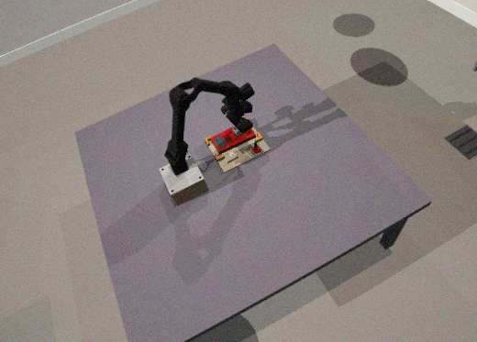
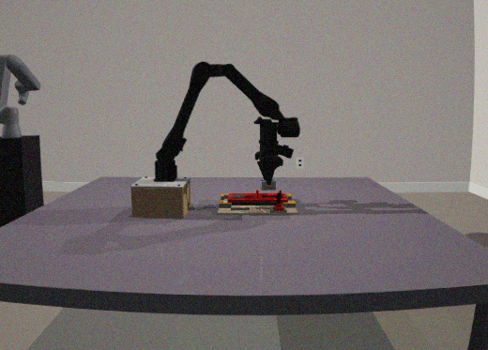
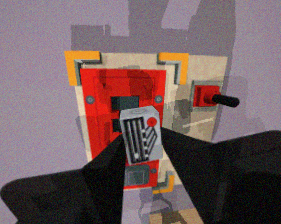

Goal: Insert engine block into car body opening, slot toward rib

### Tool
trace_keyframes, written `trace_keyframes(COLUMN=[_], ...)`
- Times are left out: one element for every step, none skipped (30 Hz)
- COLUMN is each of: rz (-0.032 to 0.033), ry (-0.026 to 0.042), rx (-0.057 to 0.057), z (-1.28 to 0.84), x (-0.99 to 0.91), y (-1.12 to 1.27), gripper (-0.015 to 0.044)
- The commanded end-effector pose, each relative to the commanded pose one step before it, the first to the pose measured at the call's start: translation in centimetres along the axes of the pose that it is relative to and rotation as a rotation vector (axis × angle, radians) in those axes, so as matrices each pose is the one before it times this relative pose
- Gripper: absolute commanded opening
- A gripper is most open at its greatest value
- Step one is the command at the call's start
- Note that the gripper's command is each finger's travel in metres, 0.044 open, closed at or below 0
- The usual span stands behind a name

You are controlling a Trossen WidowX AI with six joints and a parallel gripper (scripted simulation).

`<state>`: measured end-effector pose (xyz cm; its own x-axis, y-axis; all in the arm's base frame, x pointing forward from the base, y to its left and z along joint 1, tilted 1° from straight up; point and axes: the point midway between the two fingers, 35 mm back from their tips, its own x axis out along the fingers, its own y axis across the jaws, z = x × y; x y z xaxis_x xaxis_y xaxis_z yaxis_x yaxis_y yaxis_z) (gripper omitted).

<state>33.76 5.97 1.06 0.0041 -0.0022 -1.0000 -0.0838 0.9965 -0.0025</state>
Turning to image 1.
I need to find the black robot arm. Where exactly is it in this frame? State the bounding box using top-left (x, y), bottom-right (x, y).
top-left (164, 78), bottom-right (255, 176)

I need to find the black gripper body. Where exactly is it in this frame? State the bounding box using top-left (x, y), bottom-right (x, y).
top-left (221, 105), bottom-right (253, 133)

